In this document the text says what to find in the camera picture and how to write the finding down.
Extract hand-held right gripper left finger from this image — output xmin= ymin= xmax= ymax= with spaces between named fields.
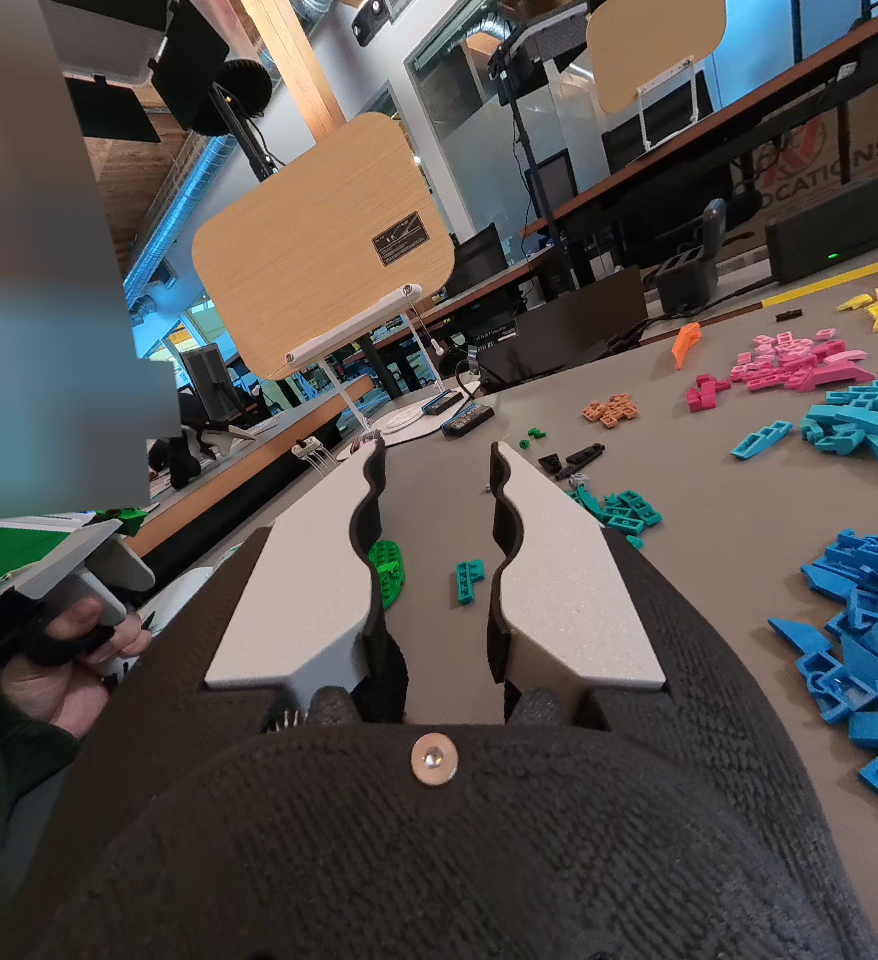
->
xmin=205 ymin=437 xmax=410 ymax=725

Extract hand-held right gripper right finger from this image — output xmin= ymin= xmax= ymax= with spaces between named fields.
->
xmin=487 ymin=441 xmax=668 ymax=727

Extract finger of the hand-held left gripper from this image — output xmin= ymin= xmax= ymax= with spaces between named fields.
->
xmin=4 ymin=517 xmax=123 ymax=601

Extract green lego leaf plate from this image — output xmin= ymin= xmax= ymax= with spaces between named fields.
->
xmin=367 ymin=538 xmax=407 ymax=610

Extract pile of teal lego pieces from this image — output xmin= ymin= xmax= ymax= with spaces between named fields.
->
xmin=566 ymin=483 xmax=663 ymax=550

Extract black lego pieces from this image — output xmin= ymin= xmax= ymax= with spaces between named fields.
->
xmin=536 ymin=442 xmax=606 ymax=481

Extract cluster of salmon lego plates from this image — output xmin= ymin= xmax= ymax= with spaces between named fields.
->
xmin=583 ymin=393 xmax=639 ymax=429

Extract pile of blue lego bricks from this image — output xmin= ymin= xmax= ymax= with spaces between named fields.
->
xmin=767 ymin=527 xmax=878 ymax=815

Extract pile of pink lego bricks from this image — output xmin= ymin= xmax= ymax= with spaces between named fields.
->
xmin=685 ymin=330 xmax=876 ymax=414

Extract pile of turquoise lego bricks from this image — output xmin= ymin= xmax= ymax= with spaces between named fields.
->
xmin=730 ymin=381 xmax=878 ymax=483

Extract person's left hand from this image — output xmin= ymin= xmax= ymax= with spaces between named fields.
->
xmin=0 ymin=600 xmax=153 ymax=740

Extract wooden top office desk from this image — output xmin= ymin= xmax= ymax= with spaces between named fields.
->
xmin=131 ymin=375 xmax=376 ymax=556
xmin=521 ymin=15 xmax=878 ymax=241

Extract white connector with clear rods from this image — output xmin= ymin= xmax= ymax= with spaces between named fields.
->
xmin=292 ymin=437 xmax=338 ymax=477

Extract black white patterned toy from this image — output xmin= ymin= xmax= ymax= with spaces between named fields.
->
xmin=150 ymin=416 xmax=256 ymax=489

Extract black computer monitor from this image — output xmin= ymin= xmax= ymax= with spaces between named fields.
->
xmin=446 ymin=225 xmax=511 ymax=301
xmin=525 ymin=150 xmax=578 ymax=219

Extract wooden book stand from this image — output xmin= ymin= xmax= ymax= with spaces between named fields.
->
xmin=585 ymin=0 xmax=728 ymax=151
xmin=191 ymin=112 xmax=485 ymax=460

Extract yellow tape strip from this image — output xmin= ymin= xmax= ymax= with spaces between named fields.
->
xmin=761 ymin=258 xmax=878 ymax=309

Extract black tripod stand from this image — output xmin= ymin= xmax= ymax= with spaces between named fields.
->
xmin=487 ymin=22 xmax=560 ymax=249

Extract black power station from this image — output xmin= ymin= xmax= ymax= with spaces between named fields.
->
xmin=765 ymin=153 xmax=878 ymax=285

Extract studio light panel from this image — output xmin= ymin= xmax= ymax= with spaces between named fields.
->
xmin=37 ymin=0 xmax=286 ymax=185

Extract cardboard box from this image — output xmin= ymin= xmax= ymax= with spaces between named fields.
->
xmin=754 ymin=71 xmax=878 ymax=226

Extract silver ventilation duct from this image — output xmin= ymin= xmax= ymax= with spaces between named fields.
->
xmin=120 ymin=135 xmax=233 ymax=301

